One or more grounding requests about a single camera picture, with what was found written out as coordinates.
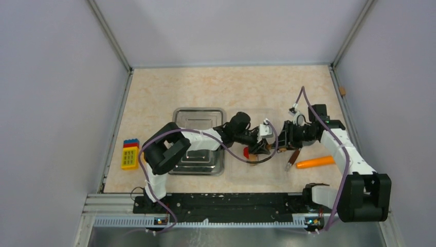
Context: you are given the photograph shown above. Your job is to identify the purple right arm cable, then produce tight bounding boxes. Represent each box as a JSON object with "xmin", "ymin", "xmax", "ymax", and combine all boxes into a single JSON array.
[{"xmin": 293, "ymin": 86, "xmax": 352, "ymax": 234}]

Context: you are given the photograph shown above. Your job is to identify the aluminium frame rail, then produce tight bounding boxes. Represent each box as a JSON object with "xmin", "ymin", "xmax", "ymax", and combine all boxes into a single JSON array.
[{"xmin": 73, "ymin": 192, "xmax": 403, "ymax": 247}]

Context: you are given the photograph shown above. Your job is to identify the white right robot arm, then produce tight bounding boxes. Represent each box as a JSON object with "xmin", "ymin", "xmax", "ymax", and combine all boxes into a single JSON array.
[{"xmin": 278, "ymin": 104, "xmax": 392, "ymax": 222}]

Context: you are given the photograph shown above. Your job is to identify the red dough piece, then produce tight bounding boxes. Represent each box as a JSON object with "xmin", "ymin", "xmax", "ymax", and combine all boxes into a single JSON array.
[{"xmin": 243, "ymin": 147, "xmax": 250, "ymax": 160}]

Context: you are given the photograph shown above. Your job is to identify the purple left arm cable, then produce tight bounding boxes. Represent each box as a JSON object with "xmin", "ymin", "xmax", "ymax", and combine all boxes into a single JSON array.
[{"xmin": 138, "ymin": 119, "xmax": 279, "ymax": 234}]

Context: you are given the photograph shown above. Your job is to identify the steel rectangular tray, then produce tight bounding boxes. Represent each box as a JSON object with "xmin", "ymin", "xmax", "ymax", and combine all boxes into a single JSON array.
[{"xmin": 169, "ymin": 108, "xmax": 226, "ymax": 175}]

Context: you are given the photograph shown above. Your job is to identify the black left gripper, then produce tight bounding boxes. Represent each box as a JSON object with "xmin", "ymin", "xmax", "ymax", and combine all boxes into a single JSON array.
[{"xmin": 233, "ymin": 129, "xmax": 269, "ymax": 154}]

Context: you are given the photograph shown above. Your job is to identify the metal spatula wooden handle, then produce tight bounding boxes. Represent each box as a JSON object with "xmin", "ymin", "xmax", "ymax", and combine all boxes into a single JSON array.
[{"xmin": 285, "ymin": 149, "xmax": 301, "ymax": 172}]

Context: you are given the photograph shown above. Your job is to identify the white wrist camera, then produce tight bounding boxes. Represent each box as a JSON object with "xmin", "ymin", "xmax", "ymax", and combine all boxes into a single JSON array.
[
  {"xmin": 288, "ymin": 107, "xmax": 301, "ymax": 118},
  {"xmin": 257, "ymin": 118, "xmax": 274, "ymax": 142}
]

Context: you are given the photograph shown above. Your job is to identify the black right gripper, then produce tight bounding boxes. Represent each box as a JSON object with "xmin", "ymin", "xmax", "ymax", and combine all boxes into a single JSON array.
[{"xmin": 272, "ymin": 120, "xmax": 317, "ymax": 150}]

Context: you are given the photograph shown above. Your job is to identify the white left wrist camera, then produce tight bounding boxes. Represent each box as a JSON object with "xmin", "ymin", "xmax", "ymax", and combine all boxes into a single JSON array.
[{"xmin": 257, "ymin": 118, "xmax": 274, "ymax": 142}]

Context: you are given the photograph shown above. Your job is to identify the colourful toy block stack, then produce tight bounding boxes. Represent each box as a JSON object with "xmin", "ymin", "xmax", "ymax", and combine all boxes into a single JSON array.
[{"xmin": 121, "ymin": 138, "xmax": 140, "ymax": 170}]

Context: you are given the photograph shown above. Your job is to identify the small wooden block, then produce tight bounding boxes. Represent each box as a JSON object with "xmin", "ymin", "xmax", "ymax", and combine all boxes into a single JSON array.
[{"xmin": 338, "ymin": 86, "xmax": 346, "ymax": 97}]

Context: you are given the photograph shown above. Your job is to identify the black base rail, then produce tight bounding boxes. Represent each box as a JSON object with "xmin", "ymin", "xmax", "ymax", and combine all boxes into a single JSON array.
[{"xmin": 133, "ymin": 192, "xmax": 331, "ymax": 223}]

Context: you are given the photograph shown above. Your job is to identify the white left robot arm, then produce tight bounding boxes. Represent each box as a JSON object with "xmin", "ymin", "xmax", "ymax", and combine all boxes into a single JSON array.
[{"xmin": 138, "ymin": 112, "xmax": 279, "ymax": 213}]

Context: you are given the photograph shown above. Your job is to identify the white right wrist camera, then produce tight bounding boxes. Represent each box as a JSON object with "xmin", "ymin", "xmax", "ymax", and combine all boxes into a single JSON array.
[{"xmin": 288, "ymin": 107, "xmax": 301, "ymax": 118}]

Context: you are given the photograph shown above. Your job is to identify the orange carrot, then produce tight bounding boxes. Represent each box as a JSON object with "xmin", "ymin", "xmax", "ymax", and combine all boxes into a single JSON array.
[{"xmin": 296, "ymin": 156, "xmax": 335, "ymax": 169}]

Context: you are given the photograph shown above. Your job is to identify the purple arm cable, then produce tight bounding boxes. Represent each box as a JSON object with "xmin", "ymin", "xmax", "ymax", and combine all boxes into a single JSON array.
[
  {"xmin": 293, "ymin": 86, "xmax": 352, "ymax": 234},
  {"xmin": 138, "ymin": 119, "xmax": 279, "ymax": 234}
]

